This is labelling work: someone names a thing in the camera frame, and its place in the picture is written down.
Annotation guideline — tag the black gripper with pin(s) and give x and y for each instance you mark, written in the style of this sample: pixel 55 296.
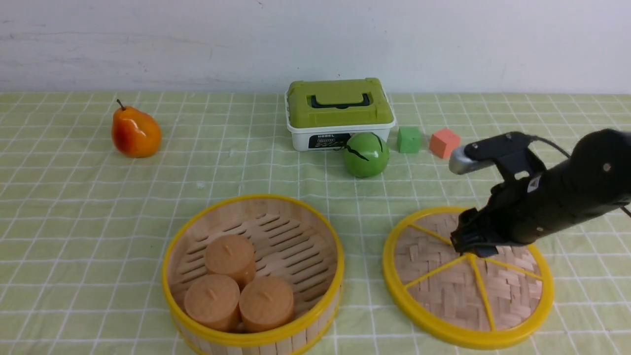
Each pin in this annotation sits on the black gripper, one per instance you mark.
pixel 516 214

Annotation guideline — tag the yellow rimmed bamboo steamer lid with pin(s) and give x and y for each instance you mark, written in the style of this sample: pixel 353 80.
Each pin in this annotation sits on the yellow rimmed bamboo steamer lid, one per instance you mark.
pixel 471 302

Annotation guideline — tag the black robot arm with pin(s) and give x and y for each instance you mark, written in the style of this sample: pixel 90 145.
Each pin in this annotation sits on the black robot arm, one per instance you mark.
pixel 593 180

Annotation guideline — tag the bamboo steamer basket yellow rim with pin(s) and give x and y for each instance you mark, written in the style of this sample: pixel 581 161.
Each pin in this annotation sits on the bamboo steamer basket yellow rim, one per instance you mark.
pixel 291 240

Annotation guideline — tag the orange foam cube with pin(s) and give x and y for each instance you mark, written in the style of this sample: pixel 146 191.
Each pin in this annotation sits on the orange foam cube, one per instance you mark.
pixel 443 142

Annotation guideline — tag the green foam cube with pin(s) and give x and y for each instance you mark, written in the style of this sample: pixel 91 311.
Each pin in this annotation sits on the green foam cube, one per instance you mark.
pixel 408 140

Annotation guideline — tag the green round fruit toy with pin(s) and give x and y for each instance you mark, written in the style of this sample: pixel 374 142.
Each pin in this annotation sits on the green round fruit toy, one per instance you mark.
pixel 365 155

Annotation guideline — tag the green white plastic toolbox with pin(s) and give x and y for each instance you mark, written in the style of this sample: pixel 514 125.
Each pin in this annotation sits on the green white plastic toolbox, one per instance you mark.
pixel 323 115

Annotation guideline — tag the brown bun front right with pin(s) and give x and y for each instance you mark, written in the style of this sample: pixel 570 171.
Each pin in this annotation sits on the brown bun front right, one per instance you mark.
pixel 266 303

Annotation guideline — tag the brown bun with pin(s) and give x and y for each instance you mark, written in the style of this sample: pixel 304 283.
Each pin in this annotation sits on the brown bun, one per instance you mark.
pixel 266 303
pixel 213 301
pixel 231 255

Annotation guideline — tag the brown bun rear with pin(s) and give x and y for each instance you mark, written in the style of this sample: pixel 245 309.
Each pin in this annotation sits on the brown bun rear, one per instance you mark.
pixel 231 255

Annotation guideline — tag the brown bun front left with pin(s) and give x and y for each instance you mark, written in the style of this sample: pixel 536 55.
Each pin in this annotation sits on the brown bun front left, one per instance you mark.
pixel 213 301

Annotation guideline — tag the orange red pear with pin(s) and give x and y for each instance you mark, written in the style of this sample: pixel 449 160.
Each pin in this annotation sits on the orange red pear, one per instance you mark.
pixel 135 133

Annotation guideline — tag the green checkered tablecloth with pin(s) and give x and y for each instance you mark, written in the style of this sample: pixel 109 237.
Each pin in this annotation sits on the green checkered tablecloth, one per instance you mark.
pixel 84 229

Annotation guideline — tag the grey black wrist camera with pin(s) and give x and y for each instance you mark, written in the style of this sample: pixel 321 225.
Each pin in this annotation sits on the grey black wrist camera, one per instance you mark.
pixel 508 152

